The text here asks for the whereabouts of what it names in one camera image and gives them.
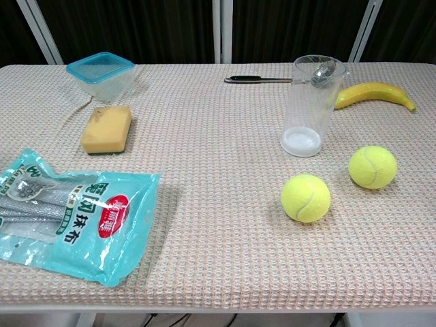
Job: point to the yellow tennis ball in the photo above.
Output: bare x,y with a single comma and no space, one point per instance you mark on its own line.
306,198
373,167

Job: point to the clear plastic measuring cup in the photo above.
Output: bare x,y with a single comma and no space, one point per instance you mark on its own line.
306,116

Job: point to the clear container with blue lid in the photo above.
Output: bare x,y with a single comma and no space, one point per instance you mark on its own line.
102,73

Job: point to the beige waffle-weave tablecloth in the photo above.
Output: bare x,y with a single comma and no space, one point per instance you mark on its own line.
218,204

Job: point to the yellow sponge with green base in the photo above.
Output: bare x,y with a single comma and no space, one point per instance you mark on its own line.
107,127

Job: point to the teal dishcloth package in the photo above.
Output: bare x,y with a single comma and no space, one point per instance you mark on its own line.
85,231

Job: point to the black curtain panel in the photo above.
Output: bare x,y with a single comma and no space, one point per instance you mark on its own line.
129,30
293,27
408,30
13,34

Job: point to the yellow banana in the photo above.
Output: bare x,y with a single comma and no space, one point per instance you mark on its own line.
371,92

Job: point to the white metal frame post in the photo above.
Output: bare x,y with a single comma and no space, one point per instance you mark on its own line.
41,32
221,30
366,30

